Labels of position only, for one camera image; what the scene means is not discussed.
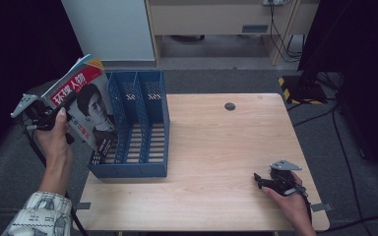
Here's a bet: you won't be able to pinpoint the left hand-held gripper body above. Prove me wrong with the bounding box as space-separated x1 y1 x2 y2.
10 92 63 132

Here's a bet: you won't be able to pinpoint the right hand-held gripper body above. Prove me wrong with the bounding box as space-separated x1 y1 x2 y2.
269 159 306 197

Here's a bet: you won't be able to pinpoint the portrait cover magazine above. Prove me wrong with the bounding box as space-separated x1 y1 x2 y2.
41 53 119 160

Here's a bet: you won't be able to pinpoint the blue plastic file rack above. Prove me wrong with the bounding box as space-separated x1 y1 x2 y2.
88 69 171 179

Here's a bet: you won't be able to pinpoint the person's right hand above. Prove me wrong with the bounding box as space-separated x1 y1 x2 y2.
262 172 311 219

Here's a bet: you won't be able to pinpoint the person's left hand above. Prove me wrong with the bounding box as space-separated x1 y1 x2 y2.
33 107 75 162

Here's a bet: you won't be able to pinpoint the black curtain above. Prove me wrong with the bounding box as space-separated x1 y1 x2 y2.
297 0 378 180
0 0 91 166

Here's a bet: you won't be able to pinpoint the white cabinet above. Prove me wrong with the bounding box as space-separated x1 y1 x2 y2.
61 0 156 62

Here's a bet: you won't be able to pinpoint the black stand base striped tape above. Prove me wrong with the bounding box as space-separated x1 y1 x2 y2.
278 74 328 105

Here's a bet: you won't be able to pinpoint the patterned white sleeve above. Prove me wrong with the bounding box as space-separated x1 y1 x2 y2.
1 191 74 236

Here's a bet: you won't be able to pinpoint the beige wooden desk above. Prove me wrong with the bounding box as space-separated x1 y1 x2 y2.
144 0 321 67

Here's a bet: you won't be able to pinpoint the white power strip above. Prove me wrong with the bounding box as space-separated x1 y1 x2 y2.
263 0 291 7

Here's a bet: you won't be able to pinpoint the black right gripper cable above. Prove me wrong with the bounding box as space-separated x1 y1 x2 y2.
295 185 313 225

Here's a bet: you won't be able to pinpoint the long black floor cable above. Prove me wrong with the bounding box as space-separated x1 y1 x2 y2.
331 106 375 236

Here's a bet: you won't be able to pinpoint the thick black floor cable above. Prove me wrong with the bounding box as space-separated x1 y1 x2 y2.
318 214 378 234

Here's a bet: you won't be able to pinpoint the black hanging cables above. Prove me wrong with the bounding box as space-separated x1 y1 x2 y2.
269 0 305 63

